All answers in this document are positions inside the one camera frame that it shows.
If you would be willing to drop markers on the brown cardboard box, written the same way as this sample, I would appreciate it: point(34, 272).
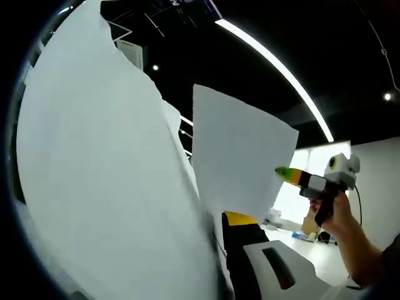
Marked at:
point(309, 225)

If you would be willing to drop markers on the person's right hand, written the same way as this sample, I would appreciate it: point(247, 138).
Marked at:
point(343, 215)

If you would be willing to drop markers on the blue tissue pack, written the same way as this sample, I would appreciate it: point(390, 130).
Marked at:
point(298, 235)

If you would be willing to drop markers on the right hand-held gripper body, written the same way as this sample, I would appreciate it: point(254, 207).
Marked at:
point(343, 172)

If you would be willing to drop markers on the white printing paper sheet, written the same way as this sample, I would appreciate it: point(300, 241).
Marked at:
point(237, 150)

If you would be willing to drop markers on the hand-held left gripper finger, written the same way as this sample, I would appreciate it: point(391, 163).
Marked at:
point(250, 265)

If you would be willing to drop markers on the bundle of white printing papers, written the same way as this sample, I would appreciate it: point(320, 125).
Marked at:
point(93, 156)

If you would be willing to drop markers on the ceiling air conditioner unit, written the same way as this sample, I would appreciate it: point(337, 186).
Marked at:
point(131, 53)

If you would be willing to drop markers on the wide curved ceiling light strip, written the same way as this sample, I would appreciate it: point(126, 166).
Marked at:
point(281, 68)

